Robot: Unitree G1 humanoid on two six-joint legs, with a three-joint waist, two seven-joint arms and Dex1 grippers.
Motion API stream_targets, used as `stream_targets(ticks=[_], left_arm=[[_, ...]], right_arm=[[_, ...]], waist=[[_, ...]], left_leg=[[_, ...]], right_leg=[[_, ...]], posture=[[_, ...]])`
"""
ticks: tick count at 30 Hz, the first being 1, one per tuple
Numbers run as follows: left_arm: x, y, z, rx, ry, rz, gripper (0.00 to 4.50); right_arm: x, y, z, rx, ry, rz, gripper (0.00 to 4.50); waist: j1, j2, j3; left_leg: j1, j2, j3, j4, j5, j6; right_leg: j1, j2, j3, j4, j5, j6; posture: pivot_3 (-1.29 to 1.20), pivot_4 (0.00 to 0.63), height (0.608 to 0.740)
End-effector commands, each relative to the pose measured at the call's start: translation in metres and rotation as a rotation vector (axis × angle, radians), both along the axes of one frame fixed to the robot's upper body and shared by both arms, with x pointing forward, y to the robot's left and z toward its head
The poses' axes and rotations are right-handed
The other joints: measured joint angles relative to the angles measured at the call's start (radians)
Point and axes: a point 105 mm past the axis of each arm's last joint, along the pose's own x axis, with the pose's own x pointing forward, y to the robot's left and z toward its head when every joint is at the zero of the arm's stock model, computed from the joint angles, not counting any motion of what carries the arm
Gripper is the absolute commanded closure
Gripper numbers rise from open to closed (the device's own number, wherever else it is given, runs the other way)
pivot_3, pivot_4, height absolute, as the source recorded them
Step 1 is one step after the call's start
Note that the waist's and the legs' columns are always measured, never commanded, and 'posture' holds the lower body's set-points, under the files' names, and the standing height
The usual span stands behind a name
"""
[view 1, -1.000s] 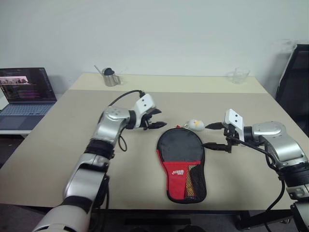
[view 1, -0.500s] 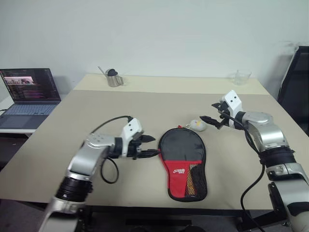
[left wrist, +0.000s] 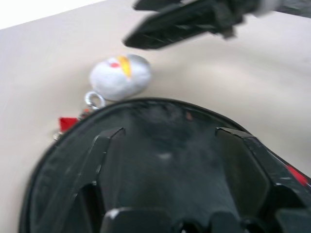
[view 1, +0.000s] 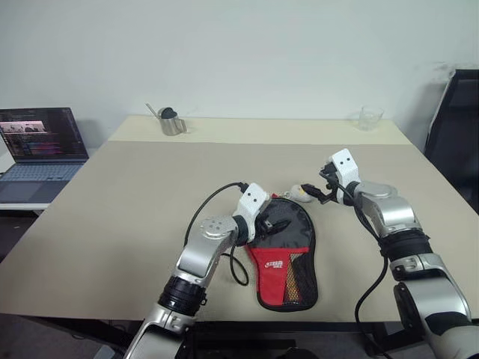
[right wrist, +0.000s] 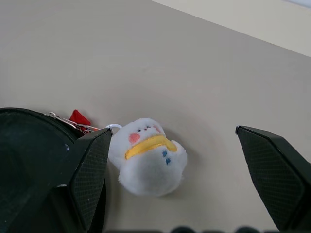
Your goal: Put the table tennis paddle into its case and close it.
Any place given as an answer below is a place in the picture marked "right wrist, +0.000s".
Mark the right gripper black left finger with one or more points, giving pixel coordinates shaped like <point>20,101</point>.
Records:
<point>88,174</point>

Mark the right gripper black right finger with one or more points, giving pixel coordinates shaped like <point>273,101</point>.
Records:
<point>279,174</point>

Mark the black table tennis paddle case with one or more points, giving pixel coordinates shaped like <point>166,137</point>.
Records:
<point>29,150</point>

